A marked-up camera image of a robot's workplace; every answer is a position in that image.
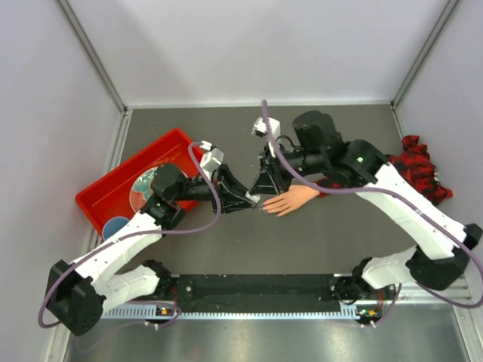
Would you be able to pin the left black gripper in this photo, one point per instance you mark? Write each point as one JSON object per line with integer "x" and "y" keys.
{"x": 232, "y": 193}

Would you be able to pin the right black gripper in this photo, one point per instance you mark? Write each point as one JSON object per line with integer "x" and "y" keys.
{"x": 269, "y": 179}

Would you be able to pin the clear nail polish bottle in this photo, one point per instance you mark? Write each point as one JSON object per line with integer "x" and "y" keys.
{"x": 254, "y": 198}

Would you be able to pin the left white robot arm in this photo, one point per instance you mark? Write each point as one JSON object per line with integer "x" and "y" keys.
{"x": 79, "y": 292}

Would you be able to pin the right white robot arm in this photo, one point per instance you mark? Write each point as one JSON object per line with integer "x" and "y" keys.
{"x": 323, "y": 163}

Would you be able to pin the mannequin hand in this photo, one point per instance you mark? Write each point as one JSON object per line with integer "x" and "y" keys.
{"x": 289, "y": 201}

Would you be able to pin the beige ceramic mug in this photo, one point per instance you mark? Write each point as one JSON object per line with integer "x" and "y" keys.
{"x": 152, "y": 185}

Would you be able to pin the red and teal plate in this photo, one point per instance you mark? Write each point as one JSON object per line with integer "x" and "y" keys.
{"x": 141, "y": 189}

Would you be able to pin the red plastic tray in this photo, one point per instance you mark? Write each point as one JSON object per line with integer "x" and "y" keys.
{"x": 108, "y": 197}

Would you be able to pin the blue plastic cup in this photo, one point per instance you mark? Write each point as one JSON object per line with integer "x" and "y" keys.
{"x": 113, "y": 225}

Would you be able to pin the red plaid shirt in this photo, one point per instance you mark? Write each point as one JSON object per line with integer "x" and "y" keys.
{"x": 415, "y": 166}

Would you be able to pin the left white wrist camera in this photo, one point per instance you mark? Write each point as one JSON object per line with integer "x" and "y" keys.
{"x": 212, "y": 158}

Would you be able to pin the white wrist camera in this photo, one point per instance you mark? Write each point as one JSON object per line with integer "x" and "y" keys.
{"x": 212, "y": 158}
{"x": 261, "y": 128}

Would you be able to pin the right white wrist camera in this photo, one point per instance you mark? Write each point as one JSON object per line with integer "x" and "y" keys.
{"x": 261, "y": 128}

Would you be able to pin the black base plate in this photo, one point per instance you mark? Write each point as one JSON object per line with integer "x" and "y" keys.
{"x": 254, "y": 292}

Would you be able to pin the slotted cable duct rail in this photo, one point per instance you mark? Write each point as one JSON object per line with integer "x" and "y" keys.
{"x": 155, "y": 313}

